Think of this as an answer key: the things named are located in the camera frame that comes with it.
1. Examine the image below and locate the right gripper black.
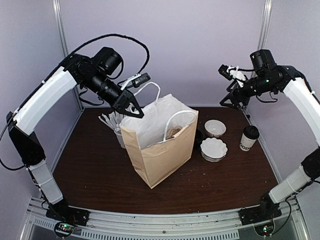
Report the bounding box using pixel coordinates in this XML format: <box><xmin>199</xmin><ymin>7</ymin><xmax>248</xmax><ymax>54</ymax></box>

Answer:
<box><xmin>220</xmin><ymin>73</ymin><xmax>277</xmax><ymax>111</ymax></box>

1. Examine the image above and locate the single white paper cup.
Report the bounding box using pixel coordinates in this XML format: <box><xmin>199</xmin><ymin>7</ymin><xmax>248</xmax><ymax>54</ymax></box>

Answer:
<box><xmin>239</xmin><ymin>134</ymin><xmax>256</xmax><ymax>152</ymax></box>

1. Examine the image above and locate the brown cardboard cup carrier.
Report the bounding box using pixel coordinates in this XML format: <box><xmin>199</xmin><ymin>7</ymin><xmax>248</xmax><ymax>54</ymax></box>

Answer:
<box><xmin>165</xmin><ymin>126</ymin><xmax>182</xmax><ymax>140</ymax></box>

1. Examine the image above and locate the brown paper takeout bag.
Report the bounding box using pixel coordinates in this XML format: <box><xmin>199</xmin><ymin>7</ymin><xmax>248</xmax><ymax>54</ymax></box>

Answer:
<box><xmin>119</xmin><ymin>94</ymin><xmax>199</xmax><ymax>189</ymax></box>

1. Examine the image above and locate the black lid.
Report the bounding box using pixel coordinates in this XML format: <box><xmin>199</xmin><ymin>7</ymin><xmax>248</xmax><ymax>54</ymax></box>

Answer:
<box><xmin>243</xmin><ymin>125</ymin><xmax>260</xmax><ymax>140</ymax></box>

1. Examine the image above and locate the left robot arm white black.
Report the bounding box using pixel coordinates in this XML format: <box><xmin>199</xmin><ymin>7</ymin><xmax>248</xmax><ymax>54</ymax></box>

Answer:
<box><xmin>7</xmin><ymin>47</ymin><xmax>144</xmax><ymax>222</ymax></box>

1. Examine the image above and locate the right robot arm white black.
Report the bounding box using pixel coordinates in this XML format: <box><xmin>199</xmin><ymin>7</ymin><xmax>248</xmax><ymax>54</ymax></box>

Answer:
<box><xmin>218</xmin><ymin>63</ymin><xmax>320</xmax><ymax>221</ymax></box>

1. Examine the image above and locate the bundle of wrapped white straws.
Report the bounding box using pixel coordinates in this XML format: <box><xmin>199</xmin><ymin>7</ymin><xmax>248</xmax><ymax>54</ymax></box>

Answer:
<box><xmin>98</xmin><ymin>111</ymin><xmax>124</xmax><ymax>132</ymax></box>

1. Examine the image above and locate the plain white round bowl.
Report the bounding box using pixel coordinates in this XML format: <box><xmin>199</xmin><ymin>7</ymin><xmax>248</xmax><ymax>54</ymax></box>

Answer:
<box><xmin>204</xmin><ymin>119</ymin><xmax>227</xmax><ymax>139</ymax></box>

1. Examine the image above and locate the white cup holding straws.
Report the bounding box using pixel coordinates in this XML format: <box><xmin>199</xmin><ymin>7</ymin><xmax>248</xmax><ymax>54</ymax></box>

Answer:
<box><xmin>114</xmin><ymin>127</ymin><xmax>126</xmax><ymax>149</ymax></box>

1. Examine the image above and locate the stack of black cup lids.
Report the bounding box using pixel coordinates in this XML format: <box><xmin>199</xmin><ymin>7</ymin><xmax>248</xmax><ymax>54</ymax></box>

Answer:
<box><xmin>194</xmin><ymin>128</ymin><xmax>203</xmax><ymax>145</ymax></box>

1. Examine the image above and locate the white scalloped bowl black rim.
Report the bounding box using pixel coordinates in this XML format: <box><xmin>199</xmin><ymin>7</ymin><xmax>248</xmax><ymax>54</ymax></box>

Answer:
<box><xmin>200</xmin><ymin>137</ymin><xmax>228</xmax><ymax>163</ymax></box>

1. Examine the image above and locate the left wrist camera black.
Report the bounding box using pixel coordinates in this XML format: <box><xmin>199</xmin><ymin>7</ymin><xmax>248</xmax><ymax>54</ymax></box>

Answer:
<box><xmin>92</xmin><ymin>47</ymin><xmax>123</xmax><ymax>76</ymax></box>

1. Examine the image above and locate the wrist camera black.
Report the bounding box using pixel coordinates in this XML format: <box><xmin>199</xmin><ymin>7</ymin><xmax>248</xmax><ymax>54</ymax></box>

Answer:
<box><xmin>250</xmin><ymin>49</ymin><xmax>277</xmax><ymax>76</ymax></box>
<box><xmin>92</xmin><ymin>47</ymin><xmax>123</xmax><ymax>76</ymax></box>

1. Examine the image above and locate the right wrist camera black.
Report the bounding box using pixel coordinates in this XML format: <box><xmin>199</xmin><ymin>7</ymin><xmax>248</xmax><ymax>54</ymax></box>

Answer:
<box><xmin>250</xmin><ymin>49</ymin><xmax>277</xmax><ymax>76</ymax></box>

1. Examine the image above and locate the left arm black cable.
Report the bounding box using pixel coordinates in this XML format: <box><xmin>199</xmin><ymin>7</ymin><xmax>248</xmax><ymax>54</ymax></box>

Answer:
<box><xmin>0</xmin><ymin>33</ymin><xmax>151</xmax><ymax>171</ymax></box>

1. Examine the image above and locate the right aluminium corner post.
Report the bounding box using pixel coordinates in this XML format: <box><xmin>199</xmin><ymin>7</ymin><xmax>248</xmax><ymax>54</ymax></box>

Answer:
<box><xmin>257</xmin><ymin>0</ymin><xmax>273</xmax><ymax>50</ymax></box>

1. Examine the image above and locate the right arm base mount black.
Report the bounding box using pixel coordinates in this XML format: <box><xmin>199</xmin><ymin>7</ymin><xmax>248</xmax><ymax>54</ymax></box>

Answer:
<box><xmin>238</xmin><ymin>196</ymin><xmax>282</xmax><ymax>226</ymax></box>

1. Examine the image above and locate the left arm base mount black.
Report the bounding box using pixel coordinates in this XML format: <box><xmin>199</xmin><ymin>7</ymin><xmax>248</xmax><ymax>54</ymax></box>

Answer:
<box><xmin>45</xmin><ymin>197</ymin><xmax>90</xmax><ymax>226</ymax></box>

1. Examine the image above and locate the aluminium front rail frame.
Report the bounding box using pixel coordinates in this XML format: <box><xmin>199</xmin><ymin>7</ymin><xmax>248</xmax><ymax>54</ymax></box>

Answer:
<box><xmin>19</xmin><ymin>196</ymin><xmax>311</xmax><ymax>240</ymax></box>

